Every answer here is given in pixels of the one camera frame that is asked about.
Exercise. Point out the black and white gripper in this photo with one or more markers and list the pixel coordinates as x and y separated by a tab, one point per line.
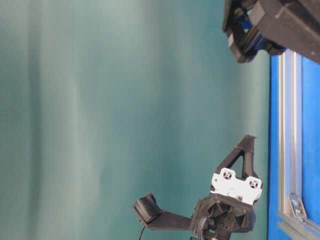
227	210

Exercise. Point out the black gripper, teal pads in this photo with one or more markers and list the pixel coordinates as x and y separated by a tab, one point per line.
273	26

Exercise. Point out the silver aluminium extrusion frame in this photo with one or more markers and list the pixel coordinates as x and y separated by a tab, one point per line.
290	146

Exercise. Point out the silver metal corner bracket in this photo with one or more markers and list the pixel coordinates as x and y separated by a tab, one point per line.
296	207

